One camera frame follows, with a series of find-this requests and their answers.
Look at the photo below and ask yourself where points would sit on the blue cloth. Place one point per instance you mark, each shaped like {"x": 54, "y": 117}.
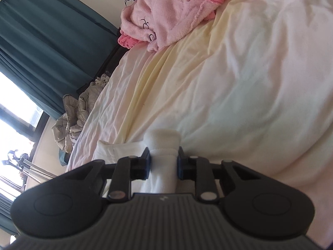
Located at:
{"x": 63, "y": 157}

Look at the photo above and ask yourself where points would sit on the patterned cloth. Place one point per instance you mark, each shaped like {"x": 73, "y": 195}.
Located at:
{"x": 102, "y": 80}

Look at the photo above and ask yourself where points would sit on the black bed frame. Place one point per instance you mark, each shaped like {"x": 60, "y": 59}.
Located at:
{"x": 109, "y": 62}

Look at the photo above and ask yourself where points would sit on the teal curtain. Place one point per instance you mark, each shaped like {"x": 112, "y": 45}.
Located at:
{"x": 46, "y": 39}
{"x": 5, "y": 203}

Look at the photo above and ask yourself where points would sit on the window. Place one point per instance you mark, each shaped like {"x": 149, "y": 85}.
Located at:
{"x": 15, "y": 114}

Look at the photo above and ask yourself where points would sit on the metal drying rack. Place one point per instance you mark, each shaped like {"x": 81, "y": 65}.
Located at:
{"x": 28, "y": 165}

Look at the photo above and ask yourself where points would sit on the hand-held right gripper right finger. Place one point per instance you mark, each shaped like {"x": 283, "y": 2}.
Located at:
{"x": 180, "y": 164}

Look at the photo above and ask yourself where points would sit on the pink fleece robe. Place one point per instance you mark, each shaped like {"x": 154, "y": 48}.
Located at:
{"x": 161, "y": 13}

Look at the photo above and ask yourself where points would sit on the grey crumpled quilt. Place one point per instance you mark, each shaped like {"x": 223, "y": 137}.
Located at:
{"x": 75, "y": 114}

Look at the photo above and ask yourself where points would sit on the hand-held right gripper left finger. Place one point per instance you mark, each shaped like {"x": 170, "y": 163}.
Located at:
{"x": 147, "y": 162}

